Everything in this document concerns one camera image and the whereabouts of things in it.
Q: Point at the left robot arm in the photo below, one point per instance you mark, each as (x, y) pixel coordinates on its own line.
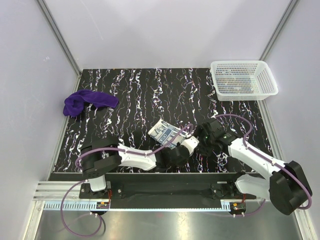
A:
(103, 156)

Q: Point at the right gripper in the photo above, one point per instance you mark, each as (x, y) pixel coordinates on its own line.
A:
(204, 150)

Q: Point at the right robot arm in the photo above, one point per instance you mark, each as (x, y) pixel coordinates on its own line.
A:
(274, 171)

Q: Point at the blue white patterned towel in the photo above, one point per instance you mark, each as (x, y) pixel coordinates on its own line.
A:
(162, 132)

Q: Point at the aluminium frame rail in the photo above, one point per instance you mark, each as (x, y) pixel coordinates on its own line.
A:
(256, 187)

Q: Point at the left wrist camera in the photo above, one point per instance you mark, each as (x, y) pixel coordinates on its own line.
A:
(191, 144)

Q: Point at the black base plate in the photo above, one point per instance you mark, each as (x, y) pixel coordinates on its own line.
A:
(125, 185)

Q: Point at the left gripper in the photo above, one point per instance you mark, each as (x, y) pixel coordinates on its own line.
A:
(182, 163)

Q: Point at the white plastic basket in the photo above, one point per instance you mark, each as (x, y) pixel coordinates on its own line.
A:
(243, 80)

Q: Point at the black marble pattern mat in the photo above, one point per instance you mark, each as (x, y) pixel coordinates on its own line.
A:
(180, 96)

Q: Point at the purple towel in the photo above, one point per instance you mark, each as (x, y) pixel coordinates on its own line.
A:
(75, 103)

